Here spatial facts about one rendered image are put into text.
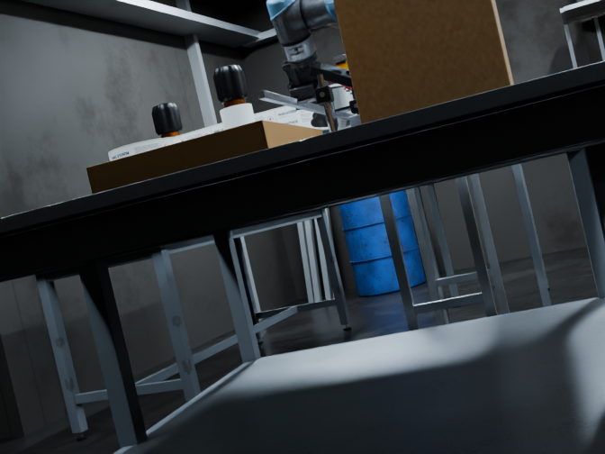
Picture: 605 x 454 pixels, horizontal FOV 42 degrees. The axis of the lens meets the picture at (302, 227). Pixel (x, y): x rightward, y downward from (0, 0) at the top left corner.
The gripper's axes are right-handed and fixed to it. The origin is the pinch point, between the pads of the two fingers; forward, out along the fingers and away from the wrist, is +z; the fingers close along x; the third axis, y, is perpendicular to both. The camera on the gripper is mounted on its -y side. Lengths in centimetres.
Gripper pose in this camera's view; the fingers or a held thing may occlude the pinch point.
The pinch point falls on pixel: (337, 127)
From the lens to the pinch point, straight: 197.1
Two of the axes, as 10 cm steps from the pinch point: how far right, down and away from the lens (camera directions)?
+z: 3.3, 8.1, 4.9
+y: -9.3, 2.1, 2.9
